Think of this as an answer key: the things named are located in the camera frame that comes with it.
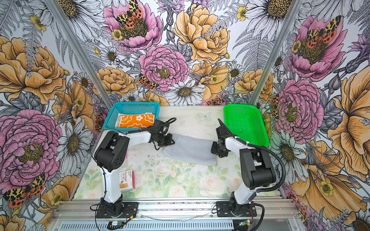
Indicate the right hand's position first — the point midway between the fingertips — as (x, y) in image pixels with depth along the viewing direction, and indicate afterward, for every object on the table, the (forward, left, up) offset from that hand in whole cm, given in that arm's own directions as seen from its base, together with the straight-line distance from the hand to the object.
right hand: (215, 155), depth 93 cm
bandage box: (-15, +51, +4) cm, 53 cm away
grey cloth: (+3, +15, +3) cm, 16 cm away
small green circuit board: (-34, +52, +1) cm, 62 cm away
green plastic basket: (+28, -28, -1) cm, 39 cm away
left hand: (+8, +27, 0) cm, 28 cm away
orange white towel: (+28, +56, +4) cm, 63 cm away
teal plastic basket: (+36, +72, +10) cm, 81 cm away
